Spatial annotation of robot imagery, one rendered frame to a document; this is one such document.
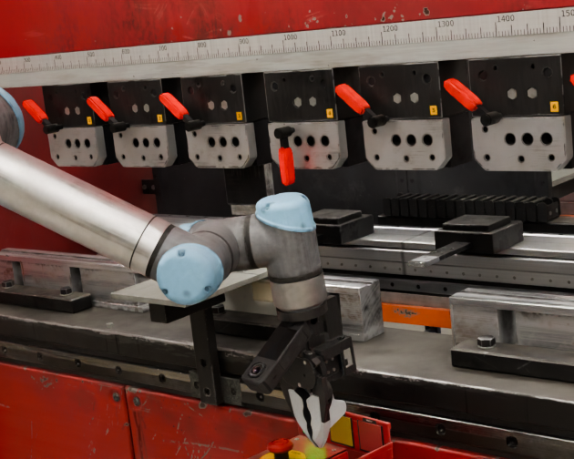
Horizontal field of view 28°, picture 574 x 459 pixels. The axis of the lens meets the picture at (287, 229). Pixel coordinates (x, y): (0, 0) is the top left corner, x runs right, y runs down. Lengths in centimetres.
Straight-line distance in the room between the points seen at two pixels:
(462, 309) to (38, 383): 100
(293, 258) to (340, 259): 75
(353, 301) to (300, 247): 43
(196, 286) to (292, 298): 18
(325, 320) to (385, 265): 63
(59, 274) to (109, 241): 105
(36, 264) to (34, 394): 29
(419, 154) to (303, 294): 35
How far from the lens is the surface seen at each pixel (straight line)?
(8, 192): 148
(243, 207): 209
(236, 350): 198
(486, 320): 180
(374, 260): 222
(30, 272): 257
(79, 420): 237
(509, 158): 170
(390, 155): 181
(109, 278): 237
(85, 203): 146
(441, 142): 175
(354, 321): 195
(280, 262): 153
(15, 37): 244
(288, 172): 190
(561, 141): 165
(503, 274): 207
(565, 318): 174
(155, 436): 221
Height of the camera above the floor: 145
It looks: 11 degrees down
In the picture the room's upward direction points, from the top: 6 degrees counter-clockwise
